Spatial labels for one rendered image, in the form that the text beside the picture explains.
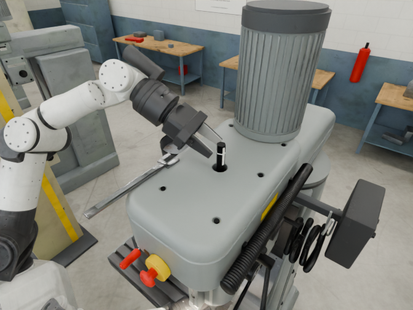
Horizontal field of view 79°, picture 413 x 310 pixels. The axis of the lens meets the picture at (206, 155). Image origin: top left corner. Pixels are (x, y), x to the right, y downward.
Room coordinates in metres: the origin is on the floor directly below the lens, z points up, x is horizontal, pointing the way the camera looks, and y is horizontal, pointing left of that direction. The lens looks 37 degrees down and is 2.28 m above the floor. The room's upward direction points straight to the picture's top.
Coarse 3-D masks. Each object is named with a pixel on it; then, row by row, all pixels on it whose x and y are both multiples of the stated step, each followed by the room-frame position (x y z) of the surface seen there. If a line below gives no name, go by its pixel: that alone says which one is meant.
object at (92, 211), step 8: (160, 160) 0.48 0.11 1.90; (176, 160) 0.48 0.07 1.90; (152, 168) 0.45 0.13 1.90; (160, 168) 0.45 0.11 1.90; (168, 168) 0.46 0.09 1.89; (144, 176) 0.42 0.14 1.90; (128, 184) 0.40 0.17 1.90; (136, 184) 0.40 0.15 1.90; (120, 192) 0.37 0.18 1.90; (128, 192) 0.38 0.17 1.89; (104, 200) 0.35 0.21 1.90; (112, 200) 0.35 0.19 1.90; (96, 208) 0.33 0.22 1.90; (104, 208) 0.33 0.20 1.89; (88, 216) 0.31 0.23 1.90
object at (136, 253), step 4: (136, 248) 0.36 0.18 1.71; (140, 248) 0.36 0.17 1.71; (132, 252) 0.35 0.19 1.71; (136, 252) 0.35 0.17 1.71; (140, 252) 0.35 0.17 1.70; (128, 256) 0.34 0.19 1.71; (132, 256) 0.34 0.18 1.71; (136, 256) 0.34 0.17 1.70; (124, 260) 0.33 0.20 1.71; (128, 260) 0.33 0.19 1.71; (132, 260) 0.33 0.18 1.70; (120, 264) 0.32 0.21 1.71; (124, 264) 0.32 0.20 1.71; (128, 264) 0.32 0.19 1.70; (124, 268) 0.31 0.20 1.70
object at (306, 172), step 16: (304, 176) 0.53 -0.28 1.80; (288, 192) 0.46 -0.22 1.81; (272, 208) 0.41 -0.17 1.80; (288, 208) 0.42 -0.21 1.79; (272, 224) 0.36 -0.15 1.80; (256, 240) 0.32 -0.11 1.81; (240, 256) 0.28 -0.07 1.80; (256, 256) 0.29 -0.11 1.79; (240, 272) 0.25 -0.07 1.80; (224, 288) 0.23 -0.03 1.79
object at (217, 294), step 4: (216, 288) 0.36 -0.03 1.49; (220, 288) 0.36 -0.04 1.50; (208, 292) 0.37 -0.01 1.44; (212, 292) 0.36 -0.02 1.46; (216, 292) 0.36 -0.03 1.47; (220, 292) 0.36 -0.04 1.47; (224, 292) 0.36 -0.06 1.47; (208, 296) 0.37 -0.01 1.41; (212, 296) 0.36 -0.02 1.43; (216, 296) 0.36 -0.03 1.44; (220, 296) 0.36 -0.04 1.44; (224, 296) 0.36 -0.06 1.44; (228, 296) 0.36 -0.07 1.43; (232, 296) 0.38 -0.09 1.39; (208, 300) 0.37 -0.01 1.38; (212, 300) 0.36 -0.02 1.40; (216, 300) 0.36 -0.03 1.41; (220, 300) 0.36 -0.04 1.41; (224, 300) 0.36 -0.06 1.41; (228, 300) 0.36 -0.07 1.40; (208, 304) 0.38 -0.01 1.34; (212, 304) 0.37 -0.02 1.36; (216, 304) 0.36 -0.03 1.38; (220, 304) 0.36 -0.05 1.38
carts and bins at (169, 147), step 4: (164, 136) 2.54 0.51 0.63; (160, 140) 2.46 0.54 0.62; (164, 140) 2.52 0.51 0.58; (168, 140) 2.57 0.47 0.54; (172, 140) 2.61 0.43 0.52; (160, 144) 2.42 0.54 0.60; (164, 144) 2.51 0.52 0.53; (168, 144) 2.55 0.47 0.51; (172, 144) 2.55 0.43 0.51; (164, 148) 2.46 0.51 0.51; (168, 148) 2.46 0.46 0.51; (172, 148) 2.46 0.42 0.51; (176, 148) 2.46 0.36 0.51; (184, 148) 2.46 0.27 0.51; (164, 152) 2.26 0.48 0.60; (168, 152) 2.38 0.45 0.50; (172, 152) 2.38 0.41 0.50; (176, 152) 2.38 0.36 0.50; (180, 152) 2.38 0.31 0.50; (172, 156) 2.20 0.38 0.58; (168, 160) 2.23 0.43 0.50
